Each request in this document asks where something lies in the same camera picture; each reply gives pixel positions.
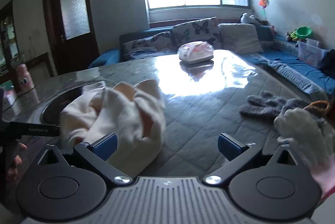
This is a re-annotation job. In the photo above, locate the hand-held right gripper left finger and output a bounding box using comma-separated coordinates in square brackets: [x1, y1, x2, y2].
[38, 133, 132, 187]

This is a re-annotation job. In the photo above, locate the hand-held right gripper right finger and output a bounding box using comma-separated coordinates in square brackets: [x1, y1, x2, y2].
[204, 132, 299, 187]

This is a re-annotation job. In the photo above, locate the cream long-sleeved shirt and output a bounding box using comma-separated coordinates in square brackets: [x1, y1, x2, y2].
[60, 79, 166, 175]

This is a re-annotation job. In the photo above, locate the person's left hand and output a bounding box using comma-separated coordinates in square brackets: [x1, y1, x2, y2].
[6, 142, 28, 186]

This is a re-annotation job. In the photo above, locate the pink owl-face bottle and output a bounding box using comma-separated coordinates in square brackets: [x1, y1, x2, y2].
[16, 64, 35, 91]

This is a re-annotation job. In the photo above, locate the grey fluffy glove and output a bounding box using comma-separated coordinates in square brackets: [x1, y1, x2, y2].
[278, 98, 328, 130]
[239, 91, 288, 118]

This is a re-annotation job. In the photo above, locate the white knit glove pink cuff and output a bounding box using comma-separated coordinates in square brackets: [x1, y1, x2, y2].
[273, 108, 335, 200]

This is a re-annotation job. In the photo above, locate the dark wooden display cabinet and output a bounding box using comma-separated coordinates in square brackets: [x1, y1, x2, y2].
[0, 0, 21, 76]

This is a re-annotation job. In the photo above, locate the dark wooden glass-panel door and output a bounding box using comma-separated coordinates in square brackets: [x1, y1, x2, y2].
[41, 0, 100, 76]

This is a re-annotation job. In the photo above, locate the white plastic-wrapped box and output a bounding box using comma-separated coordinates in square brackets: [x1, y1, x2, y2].
[177, 41, 214, 65]

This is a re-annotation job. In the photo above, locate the blue corner sofa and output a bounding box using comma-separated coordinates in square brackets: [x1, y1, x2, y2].
[88, 17, 335, 99]

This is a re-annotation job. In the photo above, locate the beige cushion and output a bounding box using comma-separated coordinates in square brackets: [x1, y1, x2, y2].
[218, 23, 263, 55]

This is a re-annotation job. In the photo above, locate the long butterfly print cushion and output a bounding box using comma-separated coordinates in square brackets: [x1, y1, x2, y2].
[122, 31, 176, 62]

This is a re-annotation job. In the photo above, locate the square butterfly print cushion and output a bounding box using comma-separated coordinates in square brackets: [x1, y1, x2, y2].
[172, 17, 223, 50]

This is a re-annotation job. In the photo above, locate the clear plastic storage box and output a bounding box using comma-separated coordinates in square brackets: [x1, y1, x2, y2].
[296, 39, 331, 70]

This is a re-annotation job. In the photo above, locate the yellow-green toy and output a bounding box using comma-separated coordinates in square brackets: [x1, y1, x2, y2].
[286, 30, 299, 43]

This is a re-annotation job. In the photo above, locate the white plush toy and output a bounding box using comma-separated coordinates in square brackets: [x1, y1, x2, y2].
[240, 13, 260, 25]

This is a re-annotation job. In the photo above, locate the black bag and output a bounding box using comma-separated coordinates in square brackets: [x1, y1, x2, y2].
[320, 48, 335, 78]

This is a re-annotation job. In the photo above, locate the green plastic bowl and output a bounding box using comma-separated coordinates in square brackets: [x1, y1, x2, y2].
[296, 27, 313, 40]

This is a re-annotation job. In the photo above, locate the orange plastic handle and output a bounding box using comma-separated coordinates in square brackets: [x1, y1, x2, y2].
[303, 100, 332, 117]

